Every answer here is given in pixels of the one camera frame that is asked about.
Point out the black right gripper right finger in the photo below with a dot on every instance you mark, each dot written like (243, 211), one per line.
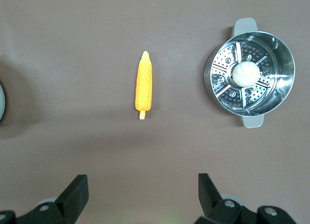
(209, 202)

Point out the yellow toy corn cob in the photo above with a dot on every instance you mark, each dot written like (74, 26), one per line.
(144, 86)

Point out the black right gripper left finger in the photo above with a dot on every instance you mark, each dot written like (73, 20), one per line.
(72, 199)

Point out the white steamed bun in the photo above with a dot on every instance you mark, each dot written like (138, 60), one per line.
(245, 73)

